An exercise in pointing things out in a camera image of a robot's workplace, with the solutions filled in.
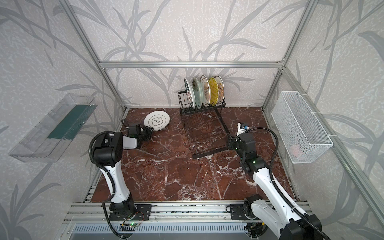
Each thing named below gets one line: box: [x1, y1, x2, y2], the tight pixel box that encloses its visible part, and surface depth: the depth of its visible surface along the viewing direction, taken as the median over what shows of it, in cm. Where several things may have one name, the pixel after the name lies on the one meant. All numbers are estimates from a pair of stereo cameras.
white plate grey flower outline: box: [143, 110, 171, 131], surface depth 114 cm
